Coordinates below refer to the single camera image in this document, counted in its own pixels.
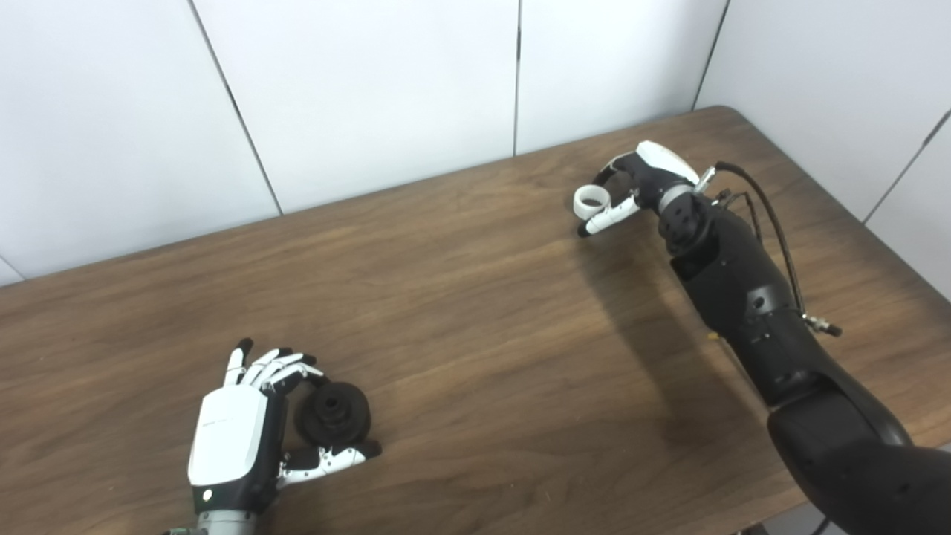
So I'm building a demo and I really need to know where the round black part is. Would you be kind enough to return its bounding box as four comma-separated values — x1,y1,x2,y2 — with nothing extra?
295,381,371,446

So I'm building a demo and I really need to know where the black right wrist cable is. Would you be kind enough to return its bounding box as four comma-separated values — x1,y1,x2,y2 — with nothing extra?
698,161,844,337

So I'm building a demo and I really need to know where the white ring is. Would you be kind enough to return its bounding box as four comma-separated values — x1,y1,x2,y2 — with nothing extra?
574,184,611,221

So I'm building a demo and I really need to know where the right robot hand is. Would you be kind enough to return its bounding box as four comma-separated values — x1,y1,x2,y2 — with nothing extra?
576,140,701,239

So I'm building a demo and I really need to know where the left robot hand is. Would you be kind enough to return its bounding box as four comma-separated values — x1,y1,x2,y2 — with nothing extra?
187,338,382,515

